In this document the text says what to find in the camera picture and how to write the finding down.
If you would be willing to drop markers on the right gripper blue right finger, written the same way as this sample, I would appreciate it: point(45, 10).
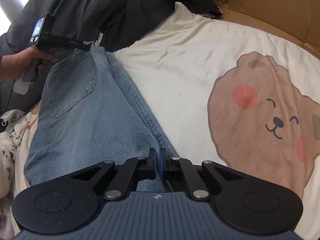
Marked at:
point(182, 175)

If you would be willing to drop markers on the brown cardboard sheet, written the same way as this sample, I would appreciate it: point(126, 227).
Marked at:
point(294, 20)

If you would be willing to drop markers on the dark grey pillow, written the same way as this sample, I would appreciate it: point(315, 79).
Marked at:
point(78, 19)

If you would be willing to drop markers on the person's left hand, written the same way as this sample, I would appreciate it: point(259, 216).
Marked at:
point(13, 66)

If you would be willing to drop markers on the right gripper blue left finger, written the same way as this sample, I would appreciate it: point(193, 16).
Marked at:
point(128, 175)

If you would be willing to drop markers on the black garment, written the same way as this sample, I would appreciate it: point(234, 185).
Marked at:
point(131, 20)

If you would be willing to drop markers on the white black fluffy blanket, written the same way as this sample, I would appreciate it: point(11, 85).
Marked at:
point(12, 131)

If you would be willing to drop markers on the cream bear print bedsheet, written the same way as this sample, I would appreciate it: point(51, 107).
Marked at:
point(229, 93)

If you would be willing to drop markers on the blue denim pants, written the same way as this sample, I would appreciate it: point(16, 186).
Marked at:
point(91, 111)

